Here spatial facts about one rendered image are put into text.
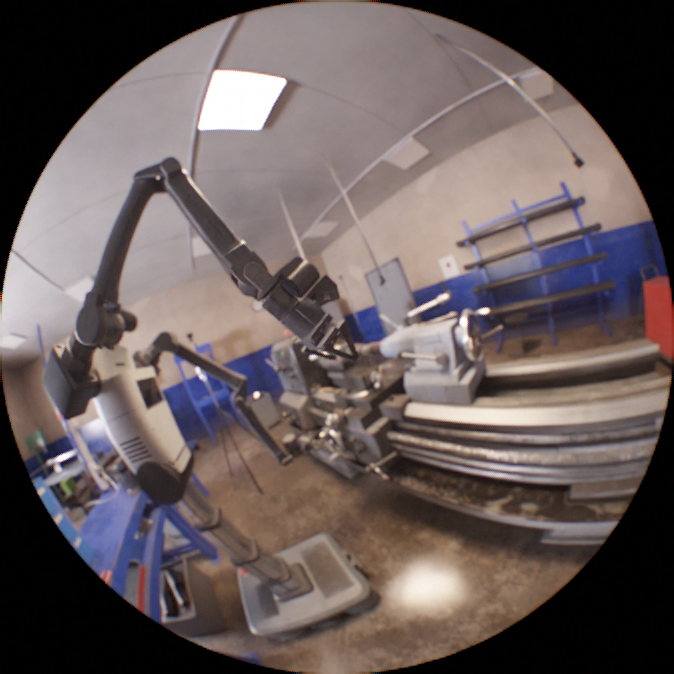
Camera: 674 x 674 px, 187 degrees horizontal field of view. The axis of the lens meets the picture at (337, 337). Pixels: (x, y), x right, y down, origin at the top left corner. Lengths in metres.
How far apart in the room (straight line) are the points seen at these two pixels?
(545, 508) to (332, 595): 0.97
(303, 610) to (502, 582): 0.92
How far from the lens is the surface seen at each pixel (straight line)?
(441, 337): 0.92
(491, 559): 1.41
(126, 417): 0.63
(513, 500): 1.11
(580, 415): 0.84
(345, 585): 1.20
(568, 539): 1.49
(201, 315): 4.98
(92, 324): 0.47
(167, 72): 2.12
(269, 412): 3.69
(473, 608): 1.36
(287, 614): 1.27
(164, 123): 2.28
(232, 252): 0.41
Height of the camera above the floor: 1.35
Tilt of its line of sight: 5 degrees down
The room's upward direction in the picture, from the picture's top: 21 degrees counter-clockwise
